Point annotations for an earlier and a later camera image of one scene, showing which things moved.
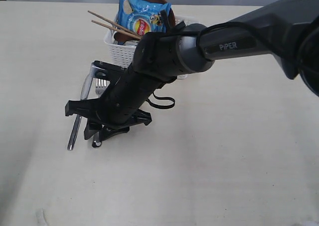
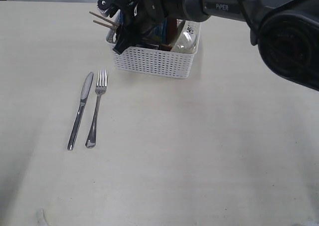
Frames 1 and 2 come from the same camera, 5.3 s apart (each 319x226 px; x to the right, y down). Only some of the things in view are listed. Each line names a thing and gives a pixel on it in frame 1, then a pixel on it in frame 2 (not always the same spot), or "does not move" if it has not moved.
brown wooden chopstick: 116,29 does not move
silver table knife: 84,94 does not move
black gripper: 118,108 to 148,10
